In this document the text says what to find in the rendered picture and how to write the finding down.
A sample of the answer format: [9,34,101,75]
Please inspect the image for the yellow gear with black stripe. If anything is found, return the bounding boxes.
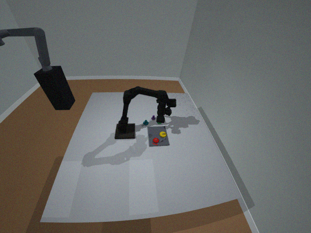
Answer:
[159,132,167,138]

